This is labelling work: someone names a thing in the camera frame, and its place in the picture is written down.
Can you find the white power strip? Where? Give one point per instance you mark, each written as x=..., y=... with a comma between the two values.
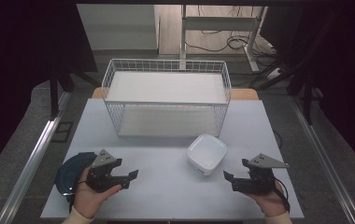
x=274, y=73

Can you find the white square bowl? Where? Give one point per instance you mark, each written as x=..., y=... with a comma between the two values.
x=206, y=152

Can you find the black metal stand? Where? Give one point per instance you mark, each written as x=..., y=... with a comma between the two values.
x=54, y=93
x=307, y=102

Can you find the round dark blue lidded container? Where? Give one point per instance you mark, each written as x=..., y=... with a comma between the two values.
x=68, y=174

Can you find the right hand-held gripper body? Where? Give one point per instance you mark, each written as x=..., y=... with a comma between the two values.
x=261, y=180

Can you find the person's left hand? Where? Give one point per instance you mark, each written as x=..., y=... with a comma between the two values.
x=85, y=199

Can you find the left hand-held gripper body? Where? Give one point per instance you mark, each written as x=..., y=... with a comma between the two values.
x=99, y=177

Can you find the aluminium rail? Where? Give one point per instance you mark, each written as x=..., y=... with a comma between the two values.
x=325, y=158
x=32, y=161

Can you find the black floor bracket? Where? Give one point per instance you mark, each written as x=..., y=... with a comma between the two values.
x=63, y=122

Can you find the white cabinet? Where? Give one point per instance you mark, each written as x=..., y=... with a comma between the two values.
x=119, y=28

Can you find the person's right hand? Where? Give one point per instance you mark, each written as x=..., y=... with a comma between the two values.
x=272, y=203

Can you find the dark curtain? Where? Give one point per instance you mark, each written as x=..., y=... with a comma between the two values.
x=17, y=62
x=347, y=62

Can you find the white metal desk frame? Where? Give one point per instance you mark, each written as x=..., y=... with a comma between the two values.
x=219, y=23

